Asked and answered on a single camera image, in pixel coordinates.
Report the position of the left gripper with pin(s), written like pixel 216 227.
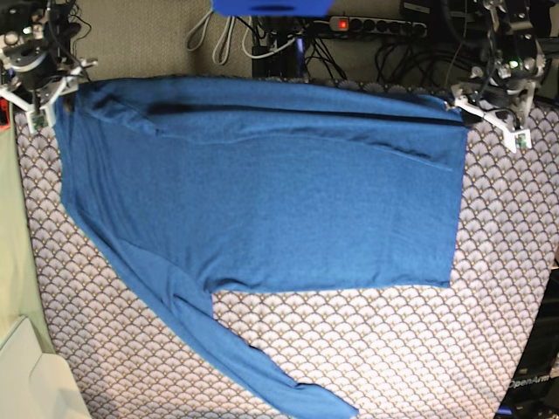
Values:
pixel 508 94

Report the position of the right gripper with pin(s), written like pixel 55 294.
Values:
pixel 35 72

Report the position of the blue long-sleeve T-shirt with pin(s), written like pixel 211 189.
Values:
pixel 190 186

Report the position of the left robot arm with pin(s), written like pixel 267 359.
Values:
pixel 515 62

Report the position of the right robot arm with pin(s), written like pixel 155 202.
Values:
pixel 32 28

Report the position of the black power strip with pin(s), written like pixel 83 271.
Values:
pixel 377 26

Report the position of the patterned fan-print tablecloth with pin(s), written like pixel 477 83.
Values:
pixel 402 352

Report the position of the white plastic bin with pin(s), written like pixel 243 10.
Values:
pixel 35 384

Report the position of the black OpenArm box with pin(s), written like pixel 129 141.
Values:
pixel 533 391

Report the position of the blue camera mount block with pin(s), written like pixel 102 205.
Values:
pixel 272 8

